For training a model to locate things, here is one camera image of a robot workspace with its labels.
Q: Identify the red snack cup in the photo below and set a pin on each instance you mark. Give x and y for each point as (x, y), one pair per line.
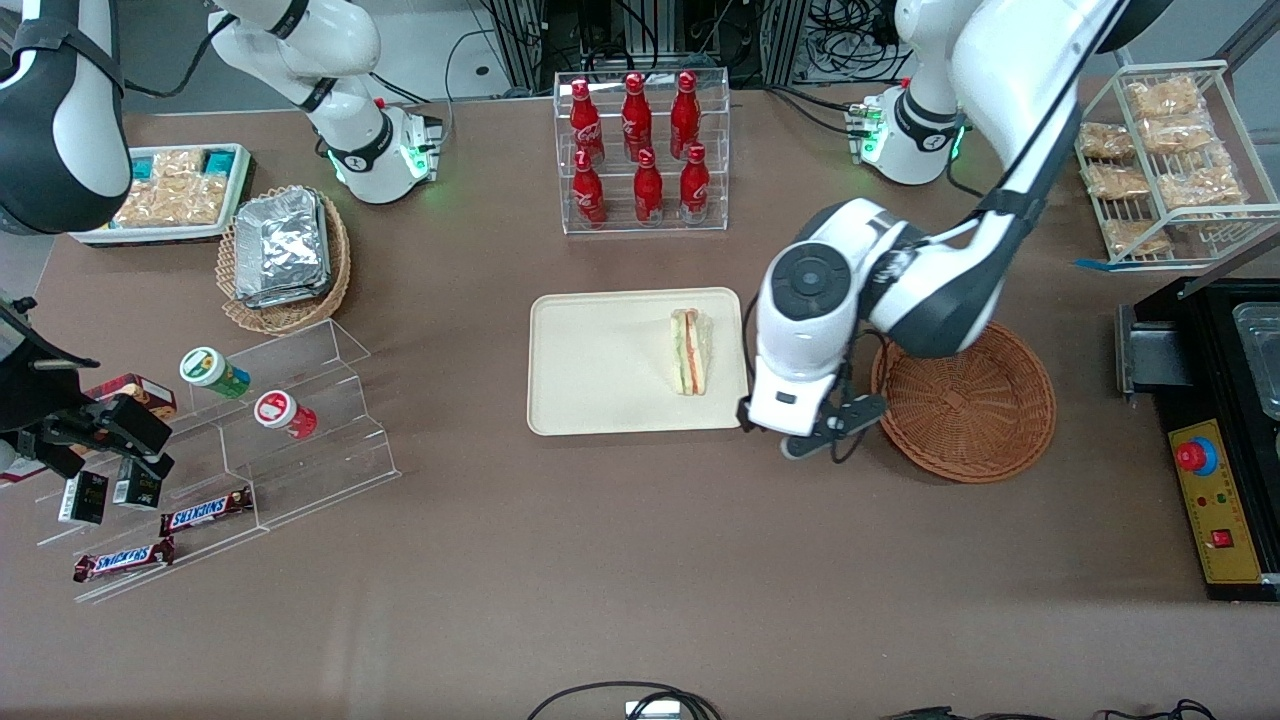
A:
(280, 412)

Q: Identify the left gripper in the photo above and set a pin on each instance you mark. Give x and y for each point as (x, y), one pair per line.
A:
(741, 411)

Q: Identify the small white adapter box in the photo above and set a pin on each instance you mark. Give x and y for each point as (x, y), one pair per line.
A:
(652, 710)

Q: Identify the blue tape strip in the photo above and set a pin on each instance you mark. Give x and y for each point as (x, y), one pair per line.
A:
(1100, 264)

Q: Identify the brown red carton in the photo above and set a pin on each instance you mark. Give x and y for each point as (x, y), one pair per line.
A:
(140, 388)

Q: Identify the silver foil packets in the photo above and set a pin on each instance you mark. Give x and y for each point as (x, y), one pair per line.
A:
(282, 245)

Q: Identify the brown round wicker basket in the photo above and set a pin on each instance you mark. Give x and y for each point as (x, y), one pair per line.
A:
(970, 415)

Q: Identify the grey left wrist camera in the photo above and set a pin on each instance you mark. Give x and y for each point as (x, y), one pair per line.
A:
(800, 447)

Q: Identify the brown snickers bar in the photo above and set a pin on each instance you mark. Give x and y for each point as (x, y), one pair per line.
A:
(122, 560)
(205, 512)

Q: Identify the tan oval wicker basket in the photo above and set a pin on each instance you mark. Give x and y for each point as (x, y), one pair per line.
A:
(290, 315)

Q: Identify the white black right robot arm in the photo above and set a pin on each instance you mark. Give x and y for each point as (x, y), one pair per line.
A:
(300, 50)

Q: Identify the black machine yellow panel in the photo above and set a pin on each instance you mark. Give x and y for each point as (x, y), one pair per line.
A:
(1200, 400)

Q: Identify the clear acrylic bottle rack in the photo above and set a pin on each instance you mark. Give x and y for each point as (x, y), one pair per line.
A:
(720, 150)

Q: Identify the white plastic snack tray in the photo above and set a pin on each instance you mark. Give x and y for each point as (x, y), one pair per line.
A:
(150, 235)

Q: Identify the small black box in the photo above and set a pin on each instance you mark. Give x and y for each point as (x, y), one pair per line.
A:
(138, 487)
(83, 497)

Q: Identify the triangle sandwich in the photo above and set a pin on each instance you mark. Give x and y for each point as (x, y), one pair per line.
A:
(690, 350)

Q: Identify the clear bread packet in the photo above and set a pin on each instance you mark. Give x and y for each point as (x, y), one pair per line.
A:
(1117, 182)
(1162, 97)
(1178, 133)
(1105, 142)
(1138, 237)
(1200, 187)

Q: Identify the clear plastic container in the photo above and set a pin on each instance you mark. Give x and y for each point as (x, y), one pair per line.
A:
(1262, 350)

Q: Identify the clear cookie packet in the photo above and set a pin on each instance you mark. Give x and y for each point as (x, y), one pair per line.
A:
(170, 203)
(180, 163)

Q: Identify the beige rectangular tray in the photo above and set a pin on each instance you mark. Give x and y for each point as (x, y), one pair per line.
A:
(600, 362)

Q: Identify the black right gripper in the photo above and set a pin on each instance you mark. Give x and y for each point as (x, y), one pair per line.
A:
(22, 390)

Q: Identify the red emergency stop button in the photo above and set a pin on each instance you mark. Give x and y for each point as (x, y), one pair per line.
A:
(1193, 457)

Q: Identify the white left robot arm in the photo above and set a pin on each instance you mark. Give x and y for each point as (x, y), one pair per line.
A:
(920, 280)

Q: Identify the green snack cup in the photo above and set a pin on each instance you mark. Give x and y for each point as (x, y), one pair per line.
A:
(210, 370)

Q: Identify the aluminium frame rack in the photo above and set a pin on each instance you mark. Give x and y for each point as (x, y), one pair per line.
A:
(560, 35)

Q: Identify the clear acrylic stepped display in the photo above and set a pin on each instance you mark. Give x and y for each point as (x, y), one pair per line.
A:
(320, 450)

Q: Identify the red cola bottle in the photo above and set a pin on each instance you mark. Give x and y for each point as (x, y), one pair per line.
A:
(694, 185)
(648, 190)
(636, 118)
(685, 115)
(588, 192)
(585, 125)

